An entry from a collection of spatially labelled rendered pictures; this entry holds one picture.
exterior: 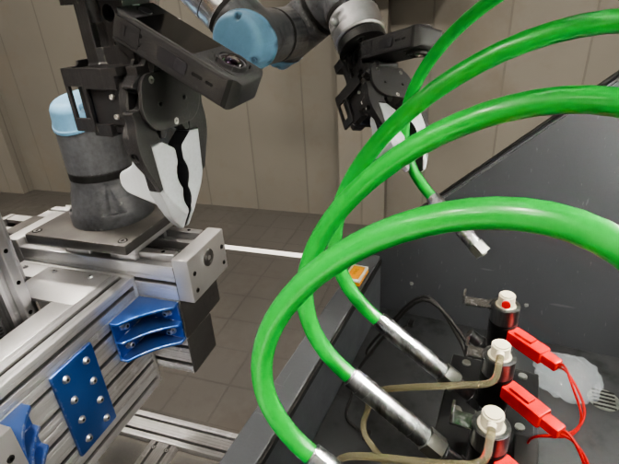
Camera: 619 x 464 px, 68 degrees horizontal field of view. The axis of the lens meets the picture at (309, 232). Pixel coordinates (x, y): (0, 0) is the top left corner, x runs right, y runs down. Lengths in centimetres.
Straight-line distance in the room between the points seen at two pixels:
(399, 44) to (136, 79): 33
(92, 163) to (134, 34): 52
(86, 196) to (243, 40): 43
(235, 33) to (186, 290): 46
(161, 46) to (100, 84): 7
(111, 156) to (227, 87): 56
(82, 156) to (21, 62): 351
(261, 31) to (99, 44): 25
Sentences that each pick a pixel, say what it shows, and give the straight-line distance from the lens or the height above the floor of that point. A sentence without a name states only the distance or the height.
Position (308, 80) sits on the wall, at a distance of 307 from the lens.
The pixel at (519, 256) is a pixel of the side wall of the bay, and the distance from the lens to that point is 84.
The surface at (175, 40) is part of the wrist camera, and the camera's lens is 38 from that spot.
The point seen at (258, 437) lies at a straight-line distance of 58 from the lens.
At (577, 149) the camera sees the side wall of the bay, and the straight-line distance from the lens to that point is 77.
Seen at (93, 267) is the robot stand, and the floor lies 95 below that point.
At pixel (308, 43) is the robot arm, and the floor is 133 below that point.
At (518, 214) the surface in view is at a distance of 20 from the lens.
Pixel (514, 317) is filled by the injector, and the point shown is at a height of 110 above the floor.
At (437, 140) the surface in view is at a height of 132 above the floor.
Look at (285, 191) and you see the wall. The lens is 335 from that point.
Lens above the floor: 139
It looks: 27 degrees down
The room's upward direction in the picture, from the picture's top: 3 degrees counter-clockwise
